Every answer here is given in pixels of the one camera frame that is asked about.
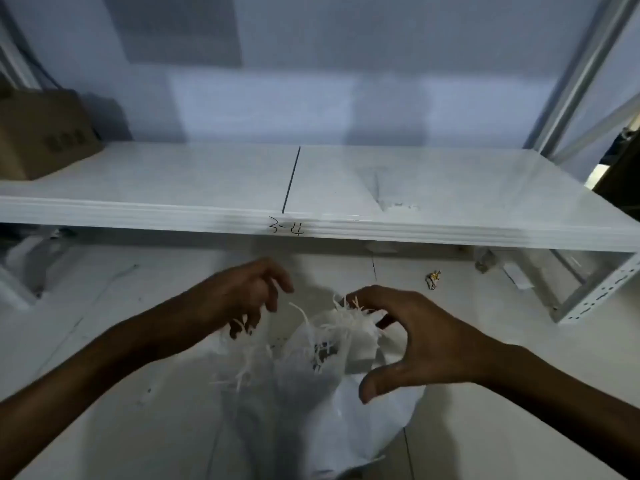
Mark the person's right hand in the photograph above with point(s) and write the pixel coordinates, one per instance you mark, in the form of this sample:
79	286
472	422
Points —
440	344

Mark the person's left hand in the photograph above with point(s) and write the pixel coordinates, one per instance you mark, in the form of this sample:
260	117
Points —
240	289

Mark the white shelf board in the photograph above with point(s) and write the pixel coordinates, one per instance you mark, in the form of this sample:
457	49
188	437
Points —
200	179

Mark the white woven sack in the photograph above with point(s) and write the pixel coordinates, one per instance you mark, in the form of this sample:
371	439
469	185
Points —
300	404

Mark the person's left forearm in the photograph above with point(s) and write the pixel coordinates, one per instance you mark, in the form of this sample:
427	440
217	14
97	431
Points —
100	374

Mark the person's right forearm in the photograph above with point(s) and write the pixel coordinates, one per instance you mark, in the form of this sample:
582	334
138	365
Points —
575	409

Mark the crumpled gold wrapper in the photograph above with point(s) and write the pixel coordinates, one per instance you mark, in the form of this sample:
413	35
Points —
433	279

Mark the grey crumpled paper scrap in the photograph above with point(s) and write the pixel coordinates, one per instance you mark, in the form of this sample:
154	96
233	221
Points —
485	262

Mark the white paper scrap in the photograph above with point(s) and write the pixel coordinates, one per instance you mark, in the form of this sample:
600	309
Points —
517	277

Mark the large brown cardboard box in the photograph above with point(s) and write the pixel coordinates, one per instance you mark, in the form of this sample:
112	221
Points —
40	134

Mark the grey metal diagonal brace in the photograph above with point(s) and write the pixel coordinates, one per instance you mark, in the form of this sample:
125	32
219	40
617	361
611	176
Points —
600	128

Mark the grey metal rear upright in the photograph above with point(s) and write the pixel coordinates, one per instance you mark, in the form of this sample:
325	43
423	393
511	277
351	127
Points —
15	64
585	64

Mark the white perforated rack post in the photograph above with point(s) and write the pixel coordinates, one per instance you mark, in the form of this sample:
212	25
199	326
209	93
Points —
15	294
600	294

